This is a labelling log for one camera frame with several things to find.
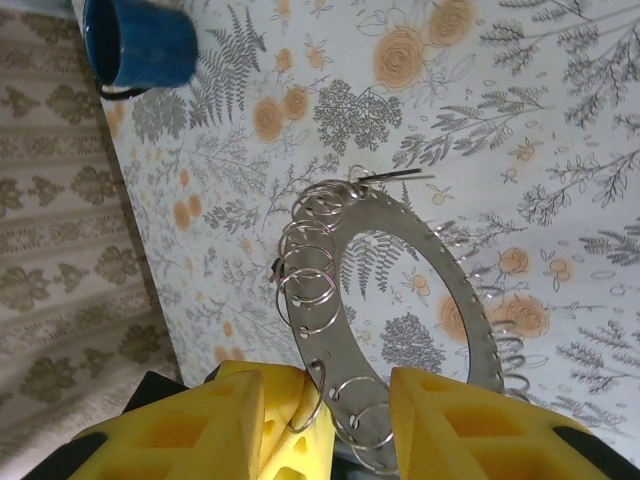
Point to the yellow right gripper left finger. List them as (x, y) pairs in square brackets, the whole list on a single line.
[(200, 430)]

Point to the blue enamel mug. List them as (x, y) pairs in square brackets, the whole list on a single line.
[(150, 45)]

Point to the floral patterned table cover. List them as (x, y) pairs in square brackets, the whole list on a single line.
[(500, 150)]

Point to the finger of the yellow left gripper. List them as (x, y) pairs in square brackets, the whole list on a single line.
[(315, 455), (280, 400)]

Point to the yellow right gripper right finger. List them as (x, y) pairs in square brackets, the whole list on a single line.
[(475, 435)]

